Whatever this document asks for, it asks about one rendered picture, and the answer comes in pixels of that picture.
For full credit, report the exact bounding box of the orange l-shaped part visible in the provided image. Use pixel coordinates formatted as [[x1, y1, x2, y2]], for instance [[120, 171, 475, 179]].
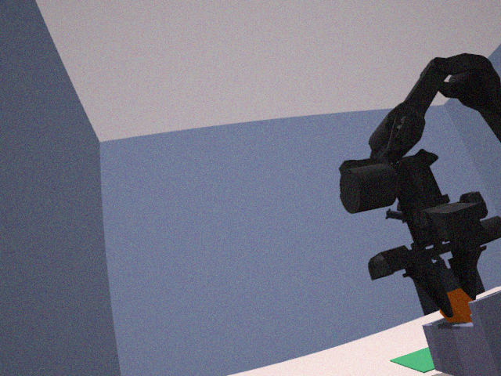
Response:
[[440, 288, 473, 323]]

